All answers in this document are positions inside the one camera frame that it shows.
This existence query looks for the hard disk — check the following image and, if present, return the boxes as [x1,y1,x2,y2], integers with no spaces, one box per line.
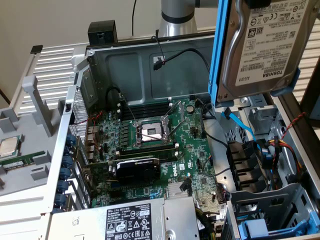
[208,0,319,109]

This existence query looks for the blue SATA wire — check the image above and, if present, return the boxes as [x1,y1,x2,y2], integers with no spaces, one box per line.
[220,107,273,163]

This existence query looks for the red yellow black power wire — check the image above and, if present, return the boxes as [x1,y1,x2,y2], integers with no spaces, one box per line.
[265,135,305,177]

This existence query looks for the metal disk bay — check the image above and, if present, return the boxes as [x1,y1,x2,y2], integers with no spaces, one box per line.
[228,183,320,240]

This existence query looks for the empty blue disk carrier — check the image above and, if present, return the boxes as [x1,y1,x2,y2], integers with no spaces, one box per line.
[237,209,320,237]

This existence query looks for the open grey PC case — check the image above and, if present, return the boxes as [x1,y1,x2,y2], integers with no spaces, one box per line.
[41,26,320,240]

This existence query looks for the metal optical drive cage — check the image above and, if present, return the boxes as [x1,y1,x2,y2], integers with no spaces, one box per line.
[239,96,279,137]

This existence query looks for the metal socket cover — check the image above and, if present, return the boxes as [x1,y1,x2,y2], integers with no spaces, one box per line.
[162,99,186,126]

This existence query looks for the black RAM slot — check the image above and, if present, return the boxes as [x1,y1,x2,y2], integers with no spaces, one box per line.
[116,96,174,112]
[116,104,174,120]

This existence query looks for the green Dell motherboard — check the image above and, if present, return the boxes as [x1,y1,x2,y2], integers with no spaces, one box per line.
[84,96,227,240]

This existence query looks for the thin metal locking lever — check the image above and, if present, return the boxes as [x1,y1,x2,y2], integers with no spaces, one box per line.
[123,99,139,125]
[138,131,164,141]

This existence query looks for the CPU socket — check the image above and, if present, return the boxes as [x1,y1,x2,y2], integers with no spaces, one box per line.
[133,117,175,149]

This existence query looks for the silver finned heat sink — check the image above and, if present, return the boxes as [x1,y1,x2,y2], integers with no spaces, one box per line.
[166,181,194,200]

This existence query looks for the black graphics card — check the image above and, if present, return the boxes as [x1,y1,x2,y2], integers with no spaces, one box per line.
[86,156,161,186]

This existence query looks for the grey power supply unit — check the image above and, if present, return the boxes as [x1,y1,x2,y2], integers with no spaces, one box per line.
[48,196,201,240]

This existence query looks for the grey plastic parts rack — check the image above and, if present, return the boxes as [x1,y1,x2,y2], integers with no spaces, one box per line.
[0,74,66,198]

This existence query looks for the green RAM stick white label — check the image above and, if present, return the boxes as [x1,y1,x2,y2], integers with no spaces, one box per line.
[0,150,48,168]

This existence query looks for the silver CPU chip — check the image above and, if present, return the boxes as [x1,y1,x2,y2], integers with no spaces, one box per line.
[0,136,21,160]

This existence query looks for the black cable with black plug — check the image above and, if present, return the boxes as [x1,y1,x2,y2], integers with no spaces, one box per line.
[152,48,211,76]

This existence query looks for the thin black hanging cable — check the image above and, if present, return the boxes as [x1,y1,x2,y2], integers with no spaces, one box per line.
[131,0,139,36]

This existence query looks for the red black twisted wire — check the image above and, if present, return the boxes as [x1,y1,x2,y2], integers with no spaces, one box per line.
[280,111,307,141]

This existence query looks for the black round cable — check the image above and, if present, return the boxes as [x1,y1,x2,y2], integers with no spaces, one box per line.
[199,101,230,151]

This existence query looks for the black box bracket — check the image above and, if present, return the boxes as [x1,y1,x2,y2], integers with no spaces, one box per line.
[87,20,119,48]

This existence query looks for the thin grey cable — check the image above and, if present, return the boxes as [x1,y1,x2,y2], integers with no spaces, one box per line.
[213,166,232,177]

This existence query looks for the black looped cable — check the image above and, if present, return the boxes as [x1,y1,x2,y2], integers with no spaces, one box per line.
[106,86,126,109]

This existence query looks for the black cable angled plug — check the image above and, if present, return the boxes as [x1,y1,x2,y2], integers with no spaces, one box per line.
[180,177,193,197]

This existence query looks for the braided power wire bundle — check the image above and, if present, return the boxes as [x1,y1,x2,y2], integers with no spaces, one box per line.
[195,207,221,240]

